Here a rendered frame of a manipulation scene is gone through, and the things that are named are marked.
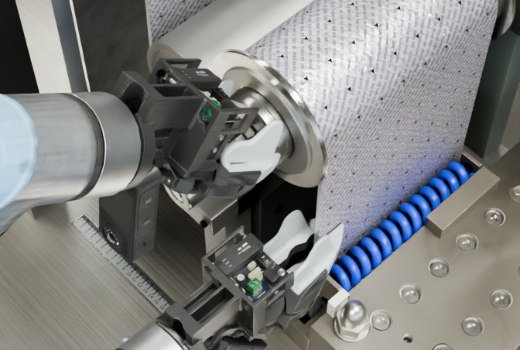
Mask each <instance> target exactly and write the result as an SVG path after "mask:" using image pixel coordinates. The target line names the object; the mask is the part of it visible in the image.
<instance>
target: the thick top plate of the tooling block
mask: <svg viewBox="0 0 520 350"><path fill-rule="evenodd" d="M488 169H489V170H490V171H491V172H492V173H493V174H495V175H496V176H497V177H499V178H500V181H499V185H498V188H497V189H496V190H494V191H493V192H492V193H491V194H490V195H489V196H488V197H486V198H485V199H484V200H483V201H482V202H481V203H480V204H479V205H478V206H476V208H475V209H474V210H472V211H471V212H470V213H469V214H468V215H467V216H466V217H465V218H463V219H462V220H461V221H460V222H459V223H458V224H456V225H455V226H454V227H453V228H452V229H451V230H450V231H448V232H447V233H446V234H445V235H444V236H443V237H442V238H439V237H438V236H437V235H435V234H434V233H433V232H431V231H430V230H429V229H428V228H427V227H426V226H425V225H424V226H422V227H421V229H420V230H418V231H417V232H416V233H415V234H414V235H413V236H412V237H410V238H409V239H408V240H407V241H406V242H405V243H403V244H402V245H401V246H400V247H399V248H398V249H396V250H395V251H394V252H393V253H392V254H391V255H390V256H389V257H388V258H387V259H386V260H384V261H383V262H382V263H381V264H380V265H379V266H377V267H376V268H375V269H374V270H373V271H372V272H370V273H369V274H368V275H367V276H366V277H365V278H364V279H363V280H362V281H361V282H360V283H358V284H357V285H356V286H355V287H354V288H353V289H351V290H350V291H349V292H348V293H349V294H350V298H349V300H359V301H360V302H362V304H363V305H364V306H365V307H366V310H367V314H368V319H369V321H370V322H369V323H370V331H369V333H368V336H367V337H366V338H365V339H364V340H363V341H360V342H358V343H347V342H345V341H342V340H341V339H339V338H338V337H337V335H336V333H335V331H334V320H335V318H336V317H335V318H332V317H331V316H330V315H329V314H328V313H327V312H325V313H324V314H323V315H322V316H321V317H320V318H318V319H317V320H316V321H315V322H314V323H313V324H311V325H310V339H309V349H308V350H520V141H519V142H518V143H517V144H515V145H514V146H513V147H512V148H511V149H510V150H509V151H507V152H506V154H504V155H503V156H502V157H501V158H500V159H499V160H498V161H497V162H495V163H494V164H493V165H492V166H491V167H489V168H488Z"/></svg>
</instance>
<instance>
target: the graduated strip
mask: <svg viewBox="0 0 520 350"><path fill-rule="evenodd" d="M71 224H72V226H74V227H75V228H76V230H78V231H79V233H81V234H82V236H83V237H85V238H86V240H88V241H89V243H90V244H92V246H93V247H95V248H96V250H98V251H99V253H100V254H102V255H103V257H105V258H106V260H107V261H109V263H110V264H112V265H113V267H114V268H116V270H117V271H118V272H119V273H120V274H121V275H122V276H123V277H124V278H125V279H126V280H127V281H128V282H129V283H130V284H131V285H132V286H133V287H134V288H135V289H136V290H137V291H138V292H139V293H140V294H141V295H142V296H143V297H144V298H145V299H146V300H147V301H148V302H149V303H150V304H151V305H152V306H153V307H154V308H155V309H156V310H157V311H158V312H159V313H160V314H162V313H163V312H165V309H166V308H168V307H169V306H170V305H172V304H173V303H174V301H173V300H172V299H171V298H170V297H169V296H168V295H167V294H166V293H165V292H164V291H163V290H162V289H161V288H160V287H159V286H158V285H157V284H156V283H155V282H154V281H153V280H152V279H151V278H150V277H149V276H148V275H147V274H146V273H145V272H144V271H143V270H142V269H141V268H140V267H139V266H138V265H137V264H136V263H135V262H132V263H129V262H128V261H127V260H126V259H125V258H124V257H123V256H122V255H121V254H120V253H116V251H115V250H113V249H112V248H111V247H110V245H109V244H108V243H107V242H106V240H104V237H103V235H102V233H101V232H100V231H99V227H98V226H97V225H96V224H95V223H94V222H93V221H92V220H91V219H90V218H89V217H88V216H87V215H86V214H85V213H84V214H82V215H81V216H80V217H79V218H77V219H76V220H75V221H73V222H72V223H71Z"/></svg>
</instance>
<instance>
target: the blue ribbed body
mask: <svg viewBox="0 0 520 350"><path fill-rule="evenodd" d="M472 171H473V167H472V166H471V165H470V164H469V163H464V164H461V163H459V162H457V161H452V162H450V163H449V164H448V170H446V169H442V170H441V171H440V172H439V174H438V175H439V178H437V177H433V178H431V179H430V181H429V186H425V185H424V186H422V187H421V188H420V190H419V193H420V195H419V194H413V195H412V196H411V197H410V199H409V200H410V203H411V204H410V203H407V202H404V203H402V204H401V206H400V210H401V212H400V211H393V212H392V213H391V215H390V218H391V220H392V221H390V220H387V219H385V220H383V221H381V224H380V226H381V229H379V228H373V229H372V230H371V233H370V235H371V238H372V240H371V239H370V238H369V237H363V238H362V239H361V241H360V243H361V247H362V249H361V248H360V247H359V246H356V245H354V246H352V247H351V249H350V254H351V256H352V258H353V259H352V258H351V257H350V256H348V255H342V256H341V257H340V264H341V266H342V267H343V269H342V268H341V267H340V266H339V265H337V264H333V265H332V267H331V270H330V274H331V276H332V278H333V279H334V280H335V281H336V282H337V283H339V284H340V285H341V286H342V287H343V288H342V289H344V290H346V291H347V292H349V291H350V290H351V288H353V287H355V286H356V285H357V284H358V283H360V282H361V279H364V278H365V277H366V276H367V275H368V274H369V273H370V272H371V270H372V269H375V268H376V267H377V266H379V265H380V264H381V261H383V260H386V259H387V258H388V257H389V256H390V255H391V254H392V252H394V251H395V250H396V249H398V248H399V247H400V246H401V245H402V243H405V242H406V241H407V240H408V239H409V238H410V237H412V235H413V234H415V233H416V232H417V231H418V230H420V229H421V227H422V226H423V225H424V224H425V220H426V216H427V215H428V214H429V213H430V212H432V211H433V210H434V209H435V208H436V207H438V206H439V205H440V204H441V203H442V202H443V201H445V200H446V199H447V198H448V197H449V196H450V195H451V194H452V193H453V192H454V191H455V190H457V189H458V188H459V187H460V186H461V185H462V184H464V183H465V182H466V181H467V180H468V179H469V178H471V177H472V176H473V175H474V173H471V172H472ZM469 174H470V175H469ZM440 199H441V200H440ZM421 216H422V217H421Z"/></svg>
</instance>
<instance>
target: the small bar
mask: <svg viewBox="0 0 520 350"><path fill-rule="evenodd" d="M499 181H500V178H499V177H497V176H496V175H495V174H493V173H492V172H491V171H490V170H489V169H487V168H486V167H485V166H483V167H481V168H480V169H479V170H478V171H477V172H476V173H475V174H474V175H473V176H472V177H471V178H469V179H468V180H467V181H466V182H465V183H464V184H462V185H461V186H460V187H459V188H458V189H457V190H455V191H454V192H453V193H452V194H451V195H450V196H449V197H448V198H447V199H446V200H445V201H443V202H442V203H441V204H440V205H439V206H438V207H436V208H435V209H434V210H433V211H432V212H430V213H429V214H428V215H427V216H426V220H425V224H424V225H425V226H426V227H427V228H428V229H429V230H430V231H431V232H433V233H434V234H435V235H437V236H438V237H439V238H442V237H443V236H444V235H445V234H446V233H447V232H448V231H450V230H451V229H452V228H453V227H454V226H455V225H456V224H458V223H459V222H460V221H461V220H462V219H463V218H465V217H466V216H467V215H468V214H469V213H470V212H471V211H472V210H474V209H475V208H476V206H478V205H479V204H480V203H481V202H482V201H483V200H484V199H485V198H486V197H488V196H489V195H490V194H491V193H492V192H493V191H494V190H496V189H497V188H498V185H499Z"/></svg>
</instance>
